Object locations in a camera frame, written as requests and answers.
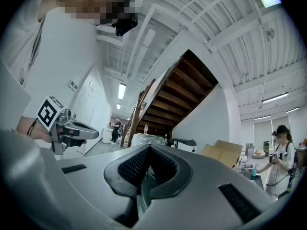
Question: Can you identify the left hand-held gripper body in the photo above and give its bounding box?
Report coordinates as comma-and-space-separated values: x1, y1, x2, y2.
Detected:
35, 95, 72, 156

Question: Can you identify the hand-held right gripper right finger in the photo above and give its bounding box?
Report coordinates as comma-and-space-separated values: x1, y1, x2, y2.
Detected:
138, 144, 275, 230

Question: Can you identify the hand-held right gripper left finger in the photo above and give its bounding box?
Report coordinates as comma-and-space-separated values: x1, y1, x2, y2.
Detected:
0, 129, 151, 230

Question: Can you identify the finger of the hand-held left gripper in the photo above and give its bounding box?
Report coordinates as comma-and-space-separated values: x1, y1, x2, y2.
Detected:
68, 139, 87, 147
64, 120, 99, 140

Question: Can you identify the person's left forearm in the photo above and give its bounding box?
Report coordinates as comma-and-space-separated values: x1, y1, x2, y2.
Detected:
16, 115, 52, 143

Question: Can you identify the person's white shirt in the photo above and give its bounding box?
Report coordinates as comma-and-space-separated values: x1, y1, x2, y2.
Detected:
0, 0, 104, 119

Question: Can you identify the large brown cardboard box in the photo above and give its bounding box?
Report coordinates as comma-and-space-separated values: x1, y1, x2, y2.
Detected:
201, 139, 243, 169

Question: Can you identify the black side table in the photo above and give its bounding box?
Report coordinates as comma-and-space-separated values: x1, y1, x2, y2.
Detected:
234, 166, 266, 191

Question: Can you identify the plastic-wrapped appliance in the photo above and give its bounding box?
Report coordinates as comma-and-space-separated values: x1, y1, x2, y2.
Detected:
132, 132, 166, 146

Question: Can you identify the dark wooden staircase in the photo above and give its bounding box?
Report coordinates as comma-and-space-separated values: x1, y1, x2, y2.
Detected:
119, 49, 219, 148

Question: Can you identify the person's head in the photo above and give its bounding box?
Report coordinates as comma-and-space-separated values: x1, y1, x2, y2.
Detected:
38, 0, 125, 26

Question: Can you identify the black wrist strap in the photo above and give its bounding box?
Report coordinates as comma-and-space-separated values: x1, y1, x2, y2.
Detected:
26, 118, 38, 138

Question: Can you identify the white wall switch panel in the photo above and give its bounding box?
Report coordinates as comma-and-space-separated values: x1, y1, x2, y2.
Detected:
69, 76, 80, 91

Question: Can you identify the dark neck lanyard with badge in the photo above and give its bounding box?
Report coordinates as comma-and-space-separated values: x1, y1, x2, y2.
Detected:
19, 18, 45, 86

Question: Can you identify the black head-worn camera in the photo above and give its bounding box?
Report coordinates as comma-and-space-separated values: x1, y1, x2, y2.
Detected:
115, 0, 139, 37

